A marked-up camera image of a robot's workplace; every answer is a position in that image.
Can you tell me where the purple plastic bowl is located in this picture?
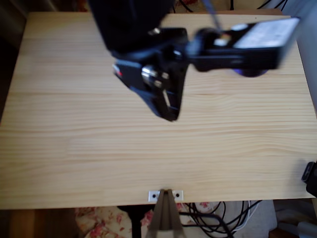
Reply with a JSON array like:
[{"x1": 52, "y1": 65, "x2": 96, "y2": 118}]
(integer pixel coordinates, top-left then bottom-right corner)
[{"x1": 231, "y1": 68, "x2": 269, "y2": 78}]

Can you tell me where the black stand pole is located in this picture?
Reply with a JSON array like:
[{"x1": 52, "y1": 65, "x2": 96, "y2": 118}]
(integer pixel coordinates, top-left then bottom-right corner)
[{"x1": 117, "y1": 205, "x2": 156, "y2": 238}]

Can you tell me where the floral fabric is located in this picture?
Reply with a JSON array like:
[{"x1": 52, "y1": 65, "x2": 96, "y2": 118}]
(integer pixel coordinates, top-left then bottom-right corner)
[{"x1": 74, "y1": 201, "x2": 211, "y2": 238}]

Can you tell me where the white fabric cushion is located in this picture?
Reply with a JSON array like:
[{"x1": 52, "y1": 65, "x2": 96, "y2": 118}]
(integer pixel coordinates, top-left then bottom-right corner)
[{"x1": 220, "y1": 200, "x2": 278, "y2": 238}]

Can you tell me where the black webcam cable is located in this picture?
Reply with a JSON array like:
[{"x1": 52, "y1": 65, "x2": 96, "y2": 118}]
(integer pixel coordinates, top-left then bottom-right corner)
[{"x1": 202, "y1": 0, "x2": 223, "y2": 33}]

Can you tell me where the white metal bracket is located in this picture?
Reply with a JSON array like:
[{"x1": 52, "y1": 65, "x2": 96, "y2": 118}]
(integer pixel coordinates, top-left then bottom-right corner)
[{"x1": 148, "y1": 190, "x2": 184, "y2": 202}]

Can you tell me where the grey camera stand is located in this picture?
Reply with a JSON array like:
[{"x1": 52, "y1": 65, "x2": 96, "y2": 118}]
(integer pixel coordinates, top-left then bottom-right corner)
[{"x1": 145, "y1": 188, "x2": 185, "y2": 238}]

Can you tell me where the thin black cable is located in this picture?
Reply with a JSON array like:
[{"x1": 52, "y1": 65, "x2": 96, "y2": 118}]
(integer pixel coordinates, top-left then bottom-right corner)
[{"x1": 183, "y1": 200, "x2": 263, "y2": 238}]

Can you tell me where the thick black cable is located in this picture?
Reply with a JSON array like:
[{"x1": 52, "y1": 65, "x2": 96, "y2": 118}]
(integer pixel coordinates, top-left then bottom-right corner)
[{"x1": 179, "y1": 211, "x2": 236, "y2": 238}]

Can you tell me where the white cable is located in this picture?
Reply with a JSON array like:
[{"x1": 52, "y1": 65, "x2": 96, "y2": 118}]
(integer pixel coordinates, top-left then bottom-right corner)
[{"x1": 231, "y1": 200, "x2": 259, "y2": 232}]

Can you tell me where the black camera at table edge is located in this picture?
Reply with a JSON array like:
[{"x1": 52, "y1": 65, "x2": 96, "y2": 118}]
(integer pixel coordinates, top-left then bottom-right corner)
[{"x1": 301, "y1": 160, "x2": 317, "y2": 199}]

